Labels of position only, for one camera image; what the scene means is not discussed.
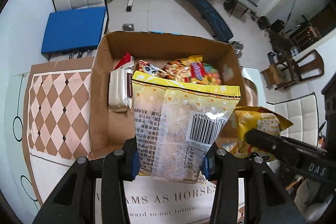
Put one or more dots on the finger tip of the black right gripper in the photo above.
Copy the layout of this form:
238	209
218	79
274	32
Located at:
302	158

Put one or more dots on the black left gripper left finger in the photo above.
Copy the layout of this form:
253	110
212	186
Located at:
73	198

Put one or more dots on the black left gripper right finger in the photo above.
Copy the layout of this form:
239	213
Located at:
265	199

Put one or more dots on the yellow chip bag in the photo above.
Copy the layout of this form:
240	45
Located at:
246	118

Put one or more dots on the yellow clear biscuit bag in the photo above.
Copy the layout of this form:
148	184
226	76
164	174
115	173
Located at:
176	124

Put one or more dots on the white wafer packet maroon label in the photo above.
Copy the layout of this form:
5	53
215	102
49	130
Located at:
120	94

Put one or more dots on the panda print snack bag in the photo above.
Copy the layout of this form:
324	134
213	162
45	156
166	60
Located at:
150	69

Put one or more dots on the white padded chair right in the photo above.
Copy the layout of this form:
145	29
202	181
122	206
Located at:
303	113

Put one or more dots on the cardboard box blue print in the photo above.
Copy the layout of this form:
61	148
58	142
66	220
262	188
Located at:
108	130

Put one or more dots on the dark wooden chair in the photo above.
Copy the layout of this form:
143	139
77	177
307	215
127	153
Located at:
288	72

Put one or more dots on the yellow red noodle bag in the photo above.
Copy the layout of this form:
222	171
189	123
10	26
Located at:
192	70

